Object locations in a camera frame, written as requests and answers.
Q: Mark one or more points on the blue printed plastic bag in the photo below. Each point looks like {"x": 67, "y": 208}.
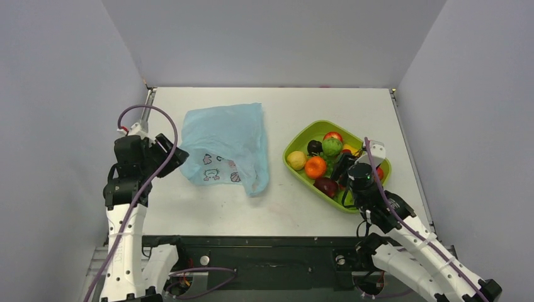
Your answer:
{"x": 227, "y": 145}

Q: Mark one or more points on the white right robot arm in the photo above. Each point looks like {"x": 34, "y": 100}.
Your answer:
{"x": 408, "y": 250}

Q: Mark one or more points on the green fake lime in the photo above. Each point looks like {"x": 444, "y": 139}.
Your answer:
{"x": 331, "y": 147}

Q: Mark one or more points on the yellow fake mango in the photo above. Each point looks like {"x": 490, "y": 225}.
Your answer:
{"x": 349, "y": 149}

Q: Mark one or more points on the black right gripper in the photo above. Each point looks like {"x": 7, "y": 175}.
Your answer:
{"x": 341, "y": 167}

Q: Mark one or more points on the dark red fake fruit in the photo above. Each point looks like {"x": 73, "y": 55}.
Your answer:
{"x": 327, "y": 186}

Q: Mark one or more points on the green fake grapes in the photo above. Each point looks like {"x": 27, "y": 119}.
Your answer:
{"x": 330, "y": 162}

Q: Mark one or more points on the orange fake fruit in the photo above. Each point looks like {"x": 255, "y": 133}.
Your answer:
{"x": 315, "y": 167}

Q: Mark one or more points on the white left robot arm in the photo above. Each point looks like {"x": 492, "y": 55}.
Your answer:
{"x": 126, "y": 203}

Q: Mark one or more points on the small red fake apple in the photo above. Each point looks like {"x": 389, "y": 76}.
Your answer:
{"x": 380, "y": 173}

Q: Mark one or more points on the dark purple fake plum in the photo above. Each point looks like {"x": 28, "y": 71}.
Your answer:
{"x": 314, "y": 148}

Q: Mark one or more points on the green fake apple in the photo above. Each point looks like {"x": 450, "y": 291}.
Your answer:
{"x": 345, "y": 199}

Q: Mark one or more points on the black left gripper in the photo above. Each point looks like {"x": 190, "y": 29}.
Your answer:
{"x": 161, "y": 146}

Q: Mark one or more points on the green plastic tray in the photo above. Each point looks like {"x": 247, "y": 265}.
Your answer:
{"x": 316, "y": 131}

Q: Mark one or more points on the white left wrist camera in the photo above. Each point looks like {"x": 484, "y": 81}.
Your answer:
{"x": 139, "y": 128}

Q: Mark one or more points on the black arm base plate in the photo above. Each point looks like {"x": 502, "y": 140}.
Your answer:
{"x": 208, "y": 266}

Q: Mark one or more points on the yellow fake lemon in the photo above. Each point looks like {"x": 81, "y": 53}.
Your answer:
{"x": 296, "y": 160}

